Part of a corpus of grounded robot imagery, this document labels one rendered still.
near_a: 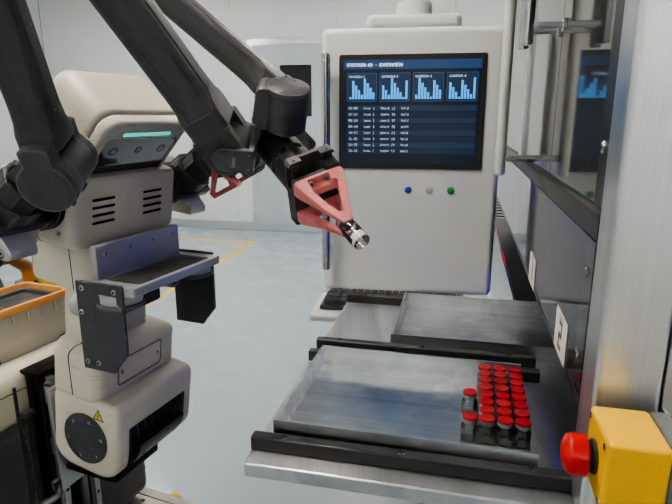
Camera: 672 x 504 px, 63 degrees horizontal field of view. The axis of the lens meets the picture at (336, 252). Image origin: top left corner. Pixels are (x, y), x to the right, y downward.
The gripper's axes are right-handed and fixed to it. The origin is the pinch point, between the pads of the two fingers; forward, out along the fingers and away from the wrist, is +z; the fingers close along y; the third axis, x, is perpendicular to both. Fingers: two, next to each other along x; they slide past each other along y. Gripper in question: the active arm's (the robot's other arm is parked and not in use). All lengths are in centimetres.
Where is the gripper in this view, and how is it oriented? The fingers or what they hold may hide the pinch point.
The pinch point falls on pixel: (345, 223)
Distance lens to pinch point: 66.6
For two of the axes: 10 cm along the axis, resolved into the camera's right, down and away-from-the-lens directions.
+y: -0.4, -6.9, -7.2
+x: 8.6, -3.9, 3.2
